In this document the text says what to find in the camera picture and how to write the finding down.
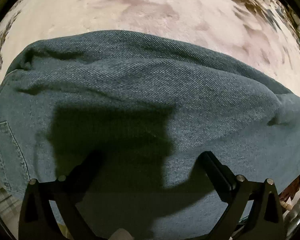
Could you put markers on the floral bed blanket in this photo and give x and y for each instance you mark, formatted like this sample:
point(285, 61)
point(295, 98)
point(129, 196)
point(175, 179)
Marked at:
point(264, 34)

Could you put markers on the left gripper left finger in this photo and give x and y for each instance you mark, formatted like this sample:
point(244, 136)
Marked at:
point(42, 201)

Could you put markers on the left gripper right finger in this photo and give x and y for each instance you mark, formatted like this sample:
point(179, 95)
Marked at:
point(253, 211)

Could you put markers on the blue denim jeans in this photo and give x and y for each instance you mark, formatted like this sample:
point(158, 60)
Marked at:
point(136, 111)

